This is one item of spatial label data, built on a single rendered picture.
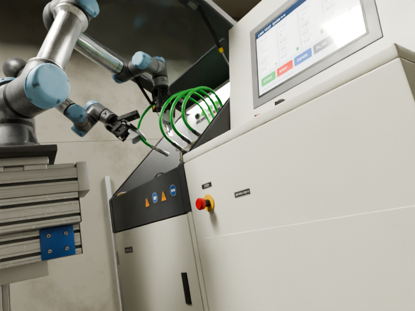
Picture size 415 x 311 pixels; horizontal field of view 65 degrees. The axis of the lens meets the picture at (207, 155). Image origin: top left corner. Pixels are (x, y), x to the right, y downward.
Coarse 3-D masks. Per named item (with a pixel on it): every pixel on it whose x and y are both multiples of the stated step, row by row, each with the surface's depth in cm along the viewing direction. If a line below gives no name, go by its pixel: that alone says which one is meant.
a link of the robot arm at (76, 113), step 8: (8, 64) 149; (16, 64) 148; (24, 64) 149; (8, 72) 149; (16, 72) 147; (64, 104) 148; (72, 104) 149; (64, 112) 148; (72, 112) 145; (80, 112) 146; (72, 120) 147; (80, 120) 148; (88, 120) 156
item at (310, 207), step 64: (384, 0) 84; (256, 128) 82; (320, 128) 68; (384, 128) 58; (192, 192) 105; (256, 192) 83; (320, 192) 68; (384, 192) 58; (256, 256) 83; (320, 256) 68; (384, 256) 58
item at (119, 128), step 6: (114, 114) 162; (108, 120) 160; (114, 120) 162; (126, 120) 159; (108, 126) 163; (114, 126) 160; (120, 126) 158; (126, 126) 158; (114, 132) 159; (120, 132) 156; (126, 132) 160; (126, 138) 162
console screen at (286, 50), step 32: (288, 0) 114; (320, 0) 102; (352, 0) 92; (256, 32) 126; (288, 32) 110; (320, 32) 99; (352, 32) 89; (256, 64) 121; (288, 64) 107; (320, 64) 96; (256, 96) 117
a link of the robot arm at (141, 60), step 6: (138, 54) 146; (144, 54) 145; (132, 60) 147; (138, 60) 146; (144, 60) 145; (150, 60) 148; (156, 60) 153; (132, 66) 150; (138, 66) 146; (144, 66) 147; (150, 66) 149; (156, 66) 152; (132, 72) 151; (138, 72) 151; (144, 72) 152; (150, 72) 153
